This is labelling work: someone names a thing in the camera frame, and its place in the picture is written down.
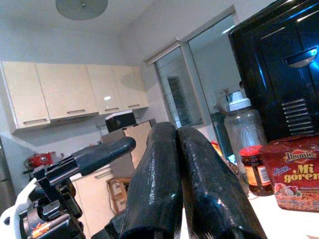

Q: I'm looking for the silver refrigerator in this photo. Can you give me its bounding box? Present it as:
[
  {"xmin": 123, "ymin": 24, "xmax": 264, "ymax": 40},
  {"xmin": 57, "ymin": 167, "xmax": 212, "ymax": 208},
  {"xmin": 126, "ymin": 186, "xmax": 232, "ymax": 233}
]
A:
[{"xmin": 0, "ymin": 138, "xmax": 17, "ymax": 209}]

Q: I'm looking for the colourful snack packet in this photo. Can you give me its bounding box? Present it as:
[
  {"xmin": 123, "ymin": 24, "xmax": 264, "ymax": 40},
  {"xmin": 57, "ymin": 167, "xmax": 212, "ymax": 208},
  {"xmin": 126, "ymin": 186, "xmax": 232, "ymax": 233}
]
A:
[{"xmin": 210, "ymin": 140, "xmax": 223, "ymax": 156}]

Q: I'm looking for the wooden stool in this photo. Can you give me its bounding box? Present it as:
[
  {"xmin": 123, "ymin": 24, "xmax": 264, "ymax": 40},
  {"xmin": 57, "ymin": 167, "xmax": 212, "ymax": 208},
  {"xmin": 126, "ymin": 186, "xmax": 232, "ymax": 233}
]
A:
[{"xmin": 106, "ymin": 177, "xmax": 132, "ymax": 215}]

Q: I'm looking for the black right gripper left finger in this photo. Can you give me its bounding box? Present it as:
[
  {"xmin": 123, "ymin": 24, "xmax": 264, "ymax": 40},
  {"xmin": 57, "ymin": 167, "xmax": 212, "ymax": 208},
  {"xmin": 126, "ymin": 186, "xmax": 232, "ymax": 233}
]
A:
[{"xmin": 119, "ymin": 121, "xmax": 184, "ymax": 239}]

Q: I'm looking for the red mi goreng noodle pack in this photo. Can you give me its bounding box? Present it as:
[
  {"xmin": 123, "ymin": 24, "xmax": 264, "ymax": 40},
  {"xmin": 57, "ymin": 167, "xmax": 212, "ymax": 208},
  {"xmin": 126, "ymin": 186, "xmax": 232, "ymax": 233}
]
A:
[{"xmin": 260, "ymin": 135, "xmax": 319, "ymax": 213}]

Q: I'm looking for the beige tall cabinet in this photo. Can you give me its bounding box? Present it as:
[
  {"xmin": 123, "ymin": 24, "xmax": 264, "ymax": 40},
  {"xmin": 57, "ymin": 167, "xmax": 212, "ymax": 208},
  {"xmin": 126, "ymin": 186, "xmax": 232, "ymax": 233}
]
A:
[{"xmin": 101, "ymin": 119, "xmax": 157, "ymax": 170}]

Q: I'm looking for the glass sliding door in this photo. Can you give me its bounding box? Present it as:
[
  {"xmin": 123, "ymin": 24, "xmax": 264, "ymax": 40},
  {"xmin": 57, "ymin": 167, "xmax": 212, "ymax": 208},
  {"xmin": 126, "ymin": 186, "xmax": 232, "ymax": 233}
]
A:
[{"xmin": 155, "ymin": 13, "xmax": 250, "ymax": 130}]

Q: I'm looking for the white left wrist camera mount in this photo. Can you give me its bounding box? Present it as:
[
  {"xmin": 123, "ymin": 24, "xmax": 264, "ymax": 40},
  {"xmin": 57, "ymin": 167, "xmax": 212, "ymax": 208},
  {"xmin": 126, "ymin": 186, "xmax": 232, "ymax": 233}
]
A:
[{"xmin": 0, "ymin": 178, "xmax": 38, "ymax": 239}]

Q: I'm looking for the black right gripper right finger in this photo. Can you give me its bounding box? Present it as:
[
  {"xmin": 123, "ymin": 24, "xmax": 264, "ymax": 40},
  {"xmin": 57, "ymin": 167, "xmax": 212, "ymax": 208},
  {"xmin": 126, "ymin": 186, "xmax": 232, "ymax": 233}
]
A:
[{"xmin": 176, "ymin": 125, "xmax": 269, "ymax": 239}]

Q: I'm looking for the black microwave oven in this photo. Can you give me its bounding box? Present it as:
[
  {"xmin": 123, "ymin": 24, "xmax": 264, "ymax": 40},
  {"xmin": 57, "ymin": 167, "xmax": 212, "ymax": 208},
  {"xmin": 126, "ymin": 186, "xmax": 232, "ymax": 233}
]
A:
[{"xmin": 105, "ymin": 112, "xmax": 138, "ymax": 133}]

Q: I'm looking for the large glossy black appliance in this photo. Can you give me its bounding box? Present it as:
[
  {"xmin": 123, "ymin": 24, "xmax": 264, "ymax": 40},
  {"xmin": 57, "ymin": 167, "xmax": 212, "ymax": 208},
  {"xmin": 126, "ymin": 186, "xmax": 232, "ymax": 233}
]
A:
[{"xmin": 227, "ymin": 0, "xmax": 319, "ymax": 143}]

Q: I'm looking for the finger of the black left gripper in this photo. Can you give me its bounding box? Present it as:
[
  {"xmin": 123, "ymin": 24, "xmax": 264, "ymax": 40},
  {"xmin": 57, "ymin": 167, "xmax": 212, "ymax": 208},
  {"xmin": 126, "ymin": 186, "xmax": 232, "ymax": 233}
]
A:
[{"xmin": 71, "ymin": 136, "xmax": 137, "ymax": 176}]

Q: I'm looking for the clear bottle with white cap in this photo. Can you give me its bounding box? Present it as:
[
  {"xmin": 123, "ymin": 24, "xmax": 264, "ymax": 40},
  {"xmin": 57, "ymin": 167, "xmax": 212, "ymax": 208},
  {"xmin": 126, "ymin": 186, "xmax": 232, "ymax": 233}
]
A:
[{"xmin": 223, "ymin": 90, "xmax": 268, "ymax": 160}]

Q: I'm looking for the white roller blind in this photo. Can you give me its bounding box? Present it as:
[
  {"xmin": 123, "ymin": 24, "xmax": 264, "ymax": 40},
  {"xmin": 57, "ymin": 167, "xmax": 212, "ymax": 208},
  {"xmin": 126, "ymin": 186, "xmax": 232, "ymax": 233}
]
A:
[{"xmin": 144, "ymin": 41, "xmax": 181, "ymax": 66}]

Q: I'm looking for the white lower kitchen cabinet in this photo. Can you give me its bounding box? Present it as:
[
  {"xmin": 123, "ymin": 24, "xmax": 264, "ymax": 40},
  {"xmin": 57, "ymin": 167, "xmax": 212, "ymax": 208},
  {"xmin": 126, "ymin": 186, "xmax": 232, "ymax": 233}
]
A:
[{"xmin": 71, "ymin": 163, "xmax": 134, "ymax": 236}]

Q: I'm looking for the cream wall cabinet door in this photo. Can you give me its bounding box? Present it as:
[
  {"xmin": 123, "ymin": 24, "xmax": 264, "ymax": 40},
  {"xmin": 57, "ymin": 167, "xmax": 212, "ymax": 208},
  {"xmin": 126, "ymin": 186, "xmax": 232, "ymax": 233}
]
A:
[
  {"xmin": 35, "ymin": 63, "xmax": 99, "ymax": 120},
  {"xmin": 1, "ymin": 61, "xmax": 51, "ymax": 129},
  {"xmin": 112, "ymin": 65, "xmax": 150, "ymax": 111},
  {"xmin": 86, "ymin": 64, "xmax": 124, "ymax": 116}
]

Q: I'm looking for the red-lidded sauce jar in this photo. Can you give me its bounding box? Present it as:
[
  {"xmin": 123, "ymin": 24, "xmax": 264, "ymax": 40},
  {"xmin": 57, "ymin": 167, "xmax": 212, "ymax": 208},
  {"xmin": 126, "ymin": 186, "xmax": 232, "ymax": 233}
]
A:
[{"xmin": 238, "ymin": 145, "xmax": 274, "ymax": 197}]

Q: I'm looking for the round grey ceiling lamp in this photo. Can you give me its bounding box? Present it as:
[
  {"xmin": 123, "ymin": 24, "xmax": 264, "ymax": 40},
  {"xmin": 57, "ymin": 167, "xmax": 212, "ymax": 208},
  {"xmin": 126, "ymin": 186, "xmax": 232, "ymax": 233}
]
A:
[{"xmin": 55, "ymin": 0, "xmax": 109, "ymax": 21}]

